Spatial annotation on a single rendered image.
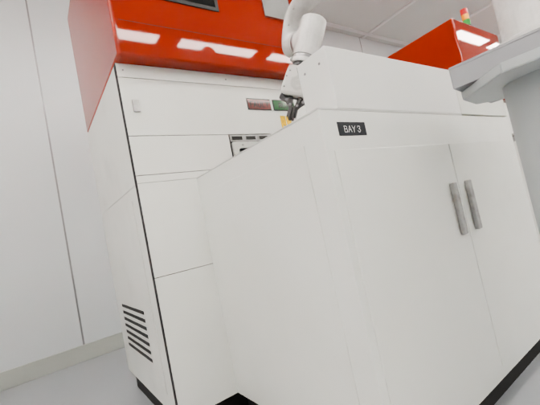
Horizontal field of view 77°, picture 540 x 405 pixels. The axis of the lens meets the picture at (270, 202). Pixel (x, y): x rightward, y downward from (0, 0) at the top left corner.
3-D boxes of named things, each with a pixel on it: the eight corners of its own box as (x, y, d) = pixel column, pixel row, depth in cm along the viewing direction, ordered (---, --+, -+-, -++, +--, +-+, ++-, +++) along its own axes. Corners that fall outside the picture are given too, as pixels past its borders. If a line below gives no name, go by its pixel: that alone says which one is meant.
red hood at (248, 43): (87, 134, 166) (67, 18, 169) (231, 132, 213) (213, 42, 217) (118, 53, 105) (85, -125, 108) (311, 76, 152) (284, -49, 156)
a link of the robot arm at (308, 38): (285, 55, 112) (304, 50, 105) (295, 16, 112) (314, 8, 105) (303, 66, 117) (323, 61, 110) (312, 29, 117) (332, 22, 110)
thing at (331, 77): (308, 124, 79) (295, 66, 80) (432, 124, 111) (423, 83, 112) (337, 108, 71) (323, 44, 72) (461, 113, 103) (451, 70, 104)
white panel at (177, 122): (135, 185, 109) (113, 66, 111) (318, 167, 156) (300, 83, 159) (137, 183, 106) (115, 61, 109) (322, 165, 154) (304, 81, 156)
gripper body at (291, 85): (287, 57, 108) (279, 92, 108) (318, 62, 106) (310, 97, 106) (289, 67, 115) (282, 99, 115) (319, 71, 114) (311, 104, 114)
